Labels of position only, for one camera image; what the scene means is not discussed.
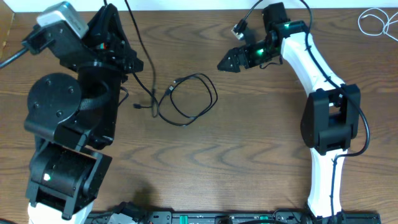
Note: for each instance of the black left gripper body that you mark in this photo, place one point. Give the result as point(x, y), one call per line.
point(123, 59)

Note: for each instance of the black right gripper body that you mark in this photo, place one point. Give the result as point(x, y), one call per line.
point(259, 53)

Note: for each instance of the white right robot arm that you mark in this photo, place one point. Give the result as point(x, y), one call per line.
point(330, 117)

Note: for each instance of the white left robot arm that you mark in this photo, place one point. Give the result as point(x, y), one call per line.
point(73, 116)

